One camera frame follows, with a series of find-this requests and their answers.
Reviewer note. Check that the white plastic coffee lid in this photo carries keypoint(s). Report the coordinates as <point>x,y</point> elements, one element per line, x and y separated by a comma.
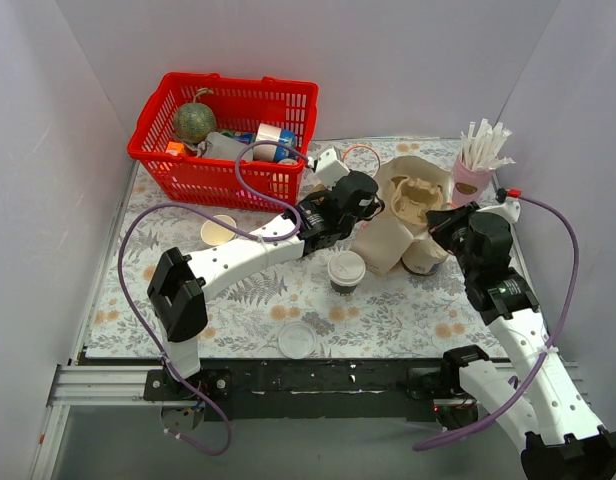
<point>297,340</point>

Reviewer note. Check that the kraft paper bag orange handles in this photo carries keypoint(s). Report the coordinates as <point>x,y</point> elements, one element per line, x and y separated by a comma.
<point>382,241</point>

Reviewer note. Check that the blue white can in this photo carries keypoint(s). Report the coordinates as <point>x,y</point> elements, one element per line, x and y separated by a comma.
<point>282,140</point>

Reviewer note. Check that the orange small carton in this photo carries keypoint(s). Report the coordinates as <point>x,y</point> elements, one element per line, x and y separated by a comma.
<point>176,149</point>

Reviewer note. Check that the pink straw holder cup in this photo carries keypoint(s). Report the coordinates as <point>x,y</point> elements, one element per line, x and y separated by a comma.
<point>468,185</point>

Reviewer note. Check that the green round melon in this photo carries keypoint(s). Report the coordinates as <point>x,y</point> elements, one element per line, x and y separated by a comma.
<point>194,120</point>

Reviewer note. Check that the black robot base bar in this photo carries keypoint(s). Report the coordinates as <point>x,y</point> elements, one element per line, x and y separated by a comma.
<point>415,390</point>

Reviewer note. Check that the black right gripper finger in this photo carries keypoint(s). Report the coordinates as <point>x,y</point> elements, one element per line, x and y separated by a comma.
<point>440,219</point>
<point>450,236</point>

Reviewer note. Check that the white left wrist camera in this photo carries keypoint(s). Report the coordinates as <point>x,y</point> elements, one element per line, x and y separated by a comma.
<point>328,167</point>

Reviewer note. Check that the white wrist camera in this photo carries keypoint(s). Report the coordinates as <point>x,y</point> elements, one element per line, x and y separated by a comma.
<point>508,205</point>
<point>328,167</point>

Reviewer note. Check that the red plastic shopping basket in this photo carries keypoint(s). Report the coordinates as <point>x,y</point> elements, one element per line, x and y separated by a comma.
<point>227,169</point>

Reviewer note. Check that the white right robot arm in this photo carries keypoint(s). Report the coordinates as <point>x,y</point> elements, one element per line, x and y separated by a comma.
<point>556,433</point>

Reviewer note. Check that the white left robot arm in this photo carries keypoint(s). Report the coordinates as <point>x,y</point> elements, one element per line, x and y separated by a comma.
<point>182,284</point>

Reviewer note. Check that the white wrapped straws bundle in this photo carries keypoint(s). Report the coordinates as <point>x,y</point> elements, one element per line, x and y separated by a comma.
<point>481,146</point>

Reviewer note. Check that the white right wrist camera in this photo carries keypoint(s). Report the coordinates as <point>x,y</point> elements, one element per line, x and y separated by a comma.
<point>508,205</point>

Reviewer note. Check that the dark paper coffee cup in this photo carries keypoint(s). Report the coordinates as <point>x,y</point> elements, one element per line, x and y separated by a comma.
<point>343,289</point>

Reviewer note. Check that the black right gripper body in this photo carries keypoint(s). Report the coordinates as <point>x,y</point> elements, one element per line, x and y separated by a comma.
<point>443,226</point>

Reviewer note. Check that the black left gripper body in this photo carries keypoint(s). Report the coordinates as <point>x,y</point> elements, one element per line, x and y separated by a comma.
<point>367,201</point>

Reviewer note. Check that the empty dark paper cup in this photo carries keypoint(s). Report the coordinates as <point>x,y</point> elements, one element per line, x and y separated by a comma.
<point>214,234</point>

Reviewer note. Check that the grey pouch package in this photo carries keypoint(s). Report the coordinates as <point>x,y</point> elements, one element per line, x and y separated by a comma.
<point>224,145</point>

